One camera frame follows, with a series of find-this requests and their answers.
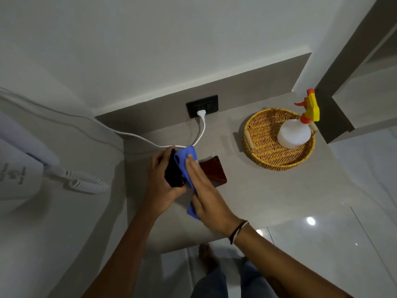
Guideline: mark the person's left hand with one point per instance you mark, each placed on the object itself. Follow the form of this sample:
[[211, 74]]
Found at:
[[156, 189]]

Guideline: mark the person's right hand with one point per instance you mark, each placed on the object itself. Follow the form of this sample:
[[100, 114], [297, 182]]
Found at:
[[211, 204]]

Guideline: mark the dark red vase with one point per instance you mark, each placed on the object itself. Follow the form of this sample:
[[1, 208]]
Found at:
[[214, 170]]

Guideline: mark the blue cloth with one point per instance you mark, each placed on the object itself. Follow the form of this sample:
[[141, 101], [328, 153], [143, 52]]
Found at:
[[181, 158]]

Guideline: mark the white spray bottle yellow nozzle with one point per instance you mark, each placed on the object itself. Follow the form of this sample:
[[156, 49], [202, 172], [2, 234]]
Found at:
[[293, 134]]

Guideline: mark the person's right forearm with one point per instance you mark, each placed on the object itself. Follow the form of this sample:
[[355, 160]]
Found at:
[[285, 266]]

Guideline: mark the person's left forearm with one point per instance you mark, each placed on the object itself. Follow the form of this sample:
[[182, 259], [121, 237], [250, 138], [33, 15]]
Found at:
[[127, 257]]

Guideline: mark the blue jeans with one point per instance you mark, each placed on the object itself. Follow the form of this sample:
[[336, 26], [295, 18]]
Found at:
[[211, 285]]

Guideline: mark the round wicker basket tray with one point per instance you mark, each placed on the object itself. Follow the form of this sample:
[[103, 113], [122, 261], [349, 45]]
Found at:
[[263, 142]]

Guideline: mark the grey cabinet unit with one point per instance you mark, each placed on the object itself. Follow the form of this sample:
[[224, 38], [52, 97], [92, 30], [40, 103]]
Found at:
[[366, 99]]

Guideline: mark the black wall outlet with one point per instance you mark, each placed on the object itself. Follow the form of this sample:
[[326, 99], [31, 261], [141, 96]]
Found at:
[[211, 103]]

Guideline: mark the white wall hair dryer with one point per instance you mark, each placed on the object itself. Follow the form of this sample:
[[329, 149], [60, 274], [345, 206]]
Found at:
[[15, 183]]

